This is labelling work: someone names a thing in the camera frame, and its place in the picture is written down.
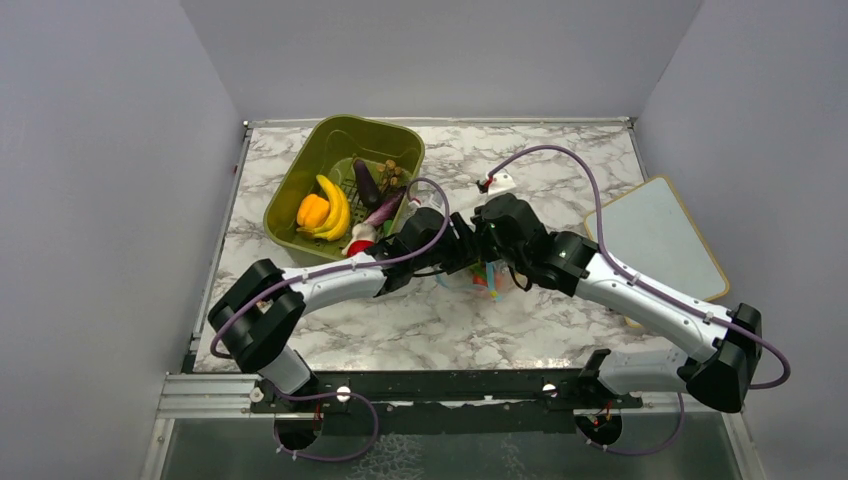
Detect clear zip top bag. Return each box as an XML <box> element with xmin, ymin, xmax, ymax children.
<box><xmin>435</xmin><ymin>260</ymin><xmax>517</xmax><ymax>302</ymax></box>

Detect dark fake eggplant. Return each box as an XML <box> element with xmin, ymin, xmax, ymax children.
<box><xmin>352</xmin><ymin>158</ymin><xmax>382</xmax><ymax>210</ymax></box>

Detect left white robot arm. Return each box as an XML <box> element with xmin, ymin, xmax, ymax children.
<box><xmin>207</xmin><ymin>207</ymin><xmax>480</xmax><ymax>411</ymax></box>

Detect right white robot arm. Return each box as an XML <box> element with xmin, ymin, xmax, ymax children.
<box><xmin>471</xmin><ymin>193</ymin><xmax>762</xmax><ymax>413</ymax></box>

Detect purple fake eggplant in bin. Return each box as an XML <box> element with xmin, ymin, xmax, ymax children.
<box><xmin>363</xmin><ymin>187</ymin><xmax>407</xmax><ymax>228</ymax></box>

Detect white red fake radish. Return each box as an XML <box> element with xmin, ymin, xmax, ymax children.
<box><xmin>342</xmin><ymin>222</ymin><xmax>378</xmax><ymax>258</ymax></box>

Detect brown fake nut cluster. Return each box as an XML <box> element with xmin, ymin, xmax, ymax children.
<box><xmin>377</xmin><ymin>159</ymin><xmax>404</xmax><ymax>192</ymax></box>

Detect yellow fake banana bunch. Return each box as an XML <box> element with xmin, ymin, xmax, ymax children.
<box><xmin>297</xmin><ymin>175</ymin><xmax>351</xmax><ymax>242</ymax></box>

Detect orange fake bell pepper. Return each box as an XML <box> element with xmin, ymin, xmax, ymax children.
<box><xmin>296</xmin><ymin>194</ymin><xmax>330</xmax><ymax>230</ymax></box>

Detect white board with yellow rim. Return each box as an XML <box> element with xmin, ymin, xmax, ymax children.
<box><xmin>601</xmin><ymin>176</ymin><xmax>730</xmax><ymax>301</ymax></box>

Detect olive green plastic bin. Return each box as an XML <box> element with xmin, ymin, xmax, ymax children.
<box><xmin>263</xmin><ymin>115</ymin><xmax>425</xmax><ymax>266</ymax></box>

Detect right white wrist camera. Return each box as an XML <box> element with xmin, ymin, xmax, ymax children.
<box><xmin>476</xmin><ymin>171</ymin><xmax>517</xmax><ymax>197</ymax></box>

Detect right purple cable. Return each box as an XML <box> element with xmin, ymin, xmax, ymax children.
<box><xmin>490</xmin><ymin>144</ymin><xmax>792</xmax><ymax>392</ymax></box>

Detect purple cable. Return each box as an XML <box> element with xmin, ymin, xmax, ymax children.
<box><xmin>209</xmin><ymin>176</ymin><xmax>453</xmax><ymax>360</ymax></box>
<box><xmin>490</xmin><ymin>144</ymin><xmax>792</xmax><ymax>392</ymax></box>

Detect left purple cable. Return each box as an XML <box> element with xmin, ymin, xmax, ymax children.
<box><xmin>209</xmin><ymin>176</ymin><xmax>453</xmax><ymax>360</ymax></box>

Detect black mounting rail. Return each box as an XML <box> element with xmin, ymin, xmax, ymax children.
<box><xmin>249</xmin><ymin>368</ymin><xmax>642</xmax><ymax>436</ymax></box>

